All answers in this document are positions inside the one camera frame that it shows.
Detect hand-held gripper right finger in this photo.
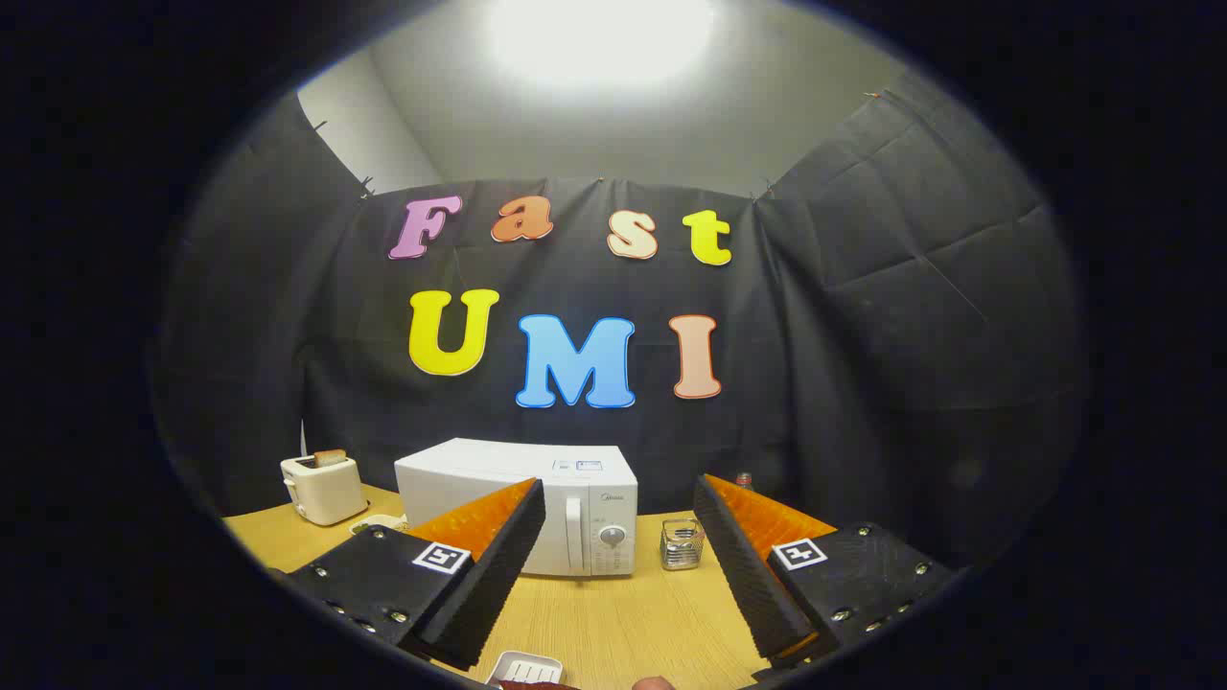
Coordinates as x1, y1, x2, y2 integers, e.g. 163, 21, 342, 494
692, 473, 957, 683

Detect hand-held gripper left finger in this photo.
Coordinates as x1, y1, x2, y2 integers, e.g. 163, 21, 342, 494
285, 477, 547, 672

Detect white toaster oven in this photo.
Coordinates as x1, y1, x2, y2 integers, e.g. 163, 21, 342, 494
394, 438, 639, 577

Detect white pop-up toaster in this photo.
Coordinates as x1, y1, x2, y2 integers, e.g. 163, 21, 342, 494
280, 454, 370, 526

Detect small white ribbed dish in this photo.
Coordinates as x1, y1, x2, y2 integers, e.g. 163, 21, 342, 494
487, 651, 565, 689

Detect black backdrop cloth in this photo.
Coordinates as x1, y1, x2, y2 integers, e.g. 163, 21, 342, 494
153, 91, 1089, 566

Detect metal wire basket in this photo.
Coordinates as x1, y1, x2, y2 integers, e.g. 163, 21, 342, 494
660, 518, 706, 571

